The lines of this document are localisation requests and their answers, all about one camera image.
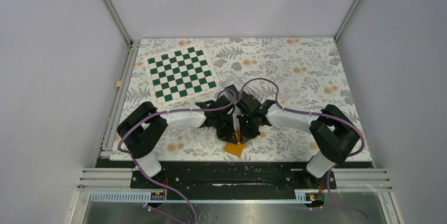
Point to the clear plastic card box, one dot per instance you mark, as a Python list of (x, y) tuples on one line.
[(233, 80)]

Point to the right aluminium frame post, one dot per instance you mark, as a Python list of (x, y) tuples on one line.
[(346, 20)]

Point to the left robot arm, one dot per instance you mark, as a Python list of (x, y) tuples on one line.
[(143, 128)]

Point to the orange leather card holder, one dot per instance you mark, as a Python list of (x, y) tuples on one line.
[(235, 148)]

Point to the aluminium frame post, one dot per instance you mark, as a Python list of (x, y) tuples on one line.
[(113, 13), (346, 20)]

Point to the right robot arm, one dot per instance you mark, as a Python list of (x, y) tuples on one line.
[(333, 132)]

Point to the green white chessboard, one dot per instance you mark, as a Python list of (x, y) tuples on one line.
[(180, 74)]

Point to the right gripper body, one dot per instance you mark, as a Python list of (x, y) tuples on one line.
[(246, 123)]

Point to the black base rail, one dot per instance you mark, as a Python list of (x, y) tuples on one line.
[(219, 180)]

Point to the left aluminium frame post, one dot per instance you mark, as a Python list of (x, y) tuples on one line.
[(113, 13)]

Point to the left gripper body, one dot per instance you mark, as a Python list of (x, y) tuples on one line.
[(225, 122)]

